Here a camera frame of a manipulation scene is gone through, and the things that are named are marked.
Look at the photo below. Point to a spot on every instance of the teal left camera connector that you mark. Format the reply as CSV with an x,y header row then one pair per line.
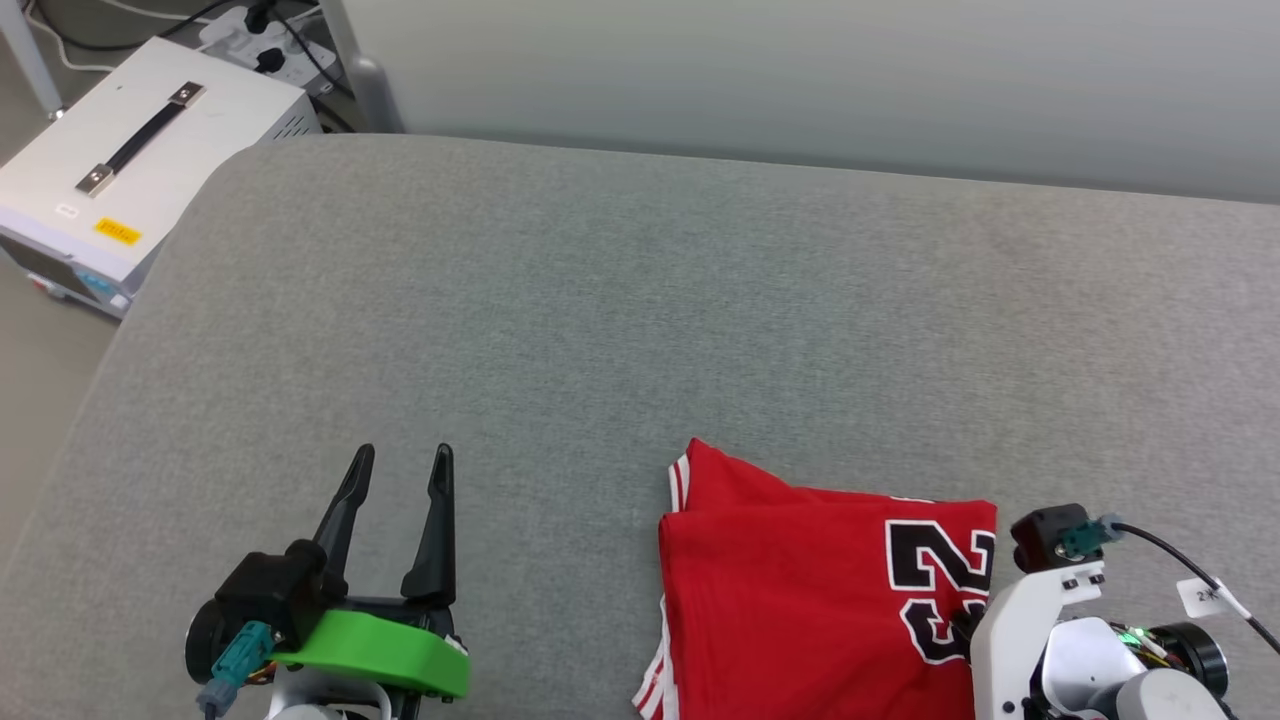
x,y
240,655

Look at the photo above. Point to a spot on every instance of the white power strip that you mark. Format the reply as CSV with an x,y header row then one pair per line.
x,y
290,50

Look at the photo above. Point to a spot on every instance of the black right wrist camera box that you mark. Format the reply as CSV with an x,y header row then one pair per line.
x,y
1040,540

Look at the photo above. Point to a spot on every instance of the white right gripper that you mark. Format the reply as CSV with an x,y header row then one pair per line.
x,y
1005,650

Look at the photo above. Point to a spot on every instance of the grey metal partition post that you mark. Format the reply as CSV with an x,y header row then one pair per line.
x,y
365,80

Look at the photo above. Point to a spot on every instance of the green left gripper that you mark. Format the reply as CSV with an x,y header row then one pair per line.
x,y
390,650

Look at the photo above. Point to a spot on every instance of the white power supply box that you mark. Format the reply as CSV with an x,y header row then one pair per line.
x,y
190,150

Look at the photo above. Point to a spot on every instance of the white table leg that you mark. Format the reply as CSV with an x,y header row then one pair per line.
x,y
30,60

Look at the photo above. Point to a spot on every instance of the white partition panel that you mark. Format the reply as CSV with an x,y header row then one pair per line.
x,y
800,80

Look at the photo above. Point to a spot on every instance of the red basketball jersey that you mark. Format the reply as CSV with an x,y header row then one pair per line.
x,y
780,600

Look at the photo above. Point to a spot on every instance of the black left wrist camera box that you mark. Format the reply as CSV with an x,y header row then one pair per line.
x,y
270,590

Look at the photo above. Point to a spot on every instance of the teal camera connector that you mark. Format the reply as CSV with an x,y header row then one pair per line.
x,y
240,655
1085,538

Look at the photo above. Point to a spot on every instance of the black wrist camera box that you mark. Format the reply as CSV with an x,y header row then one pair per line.
x,y
270,590
1040,540

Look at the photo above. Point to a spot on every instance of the teal right camera connector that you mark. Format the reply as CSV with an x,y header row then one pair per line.
x,y
1085,538

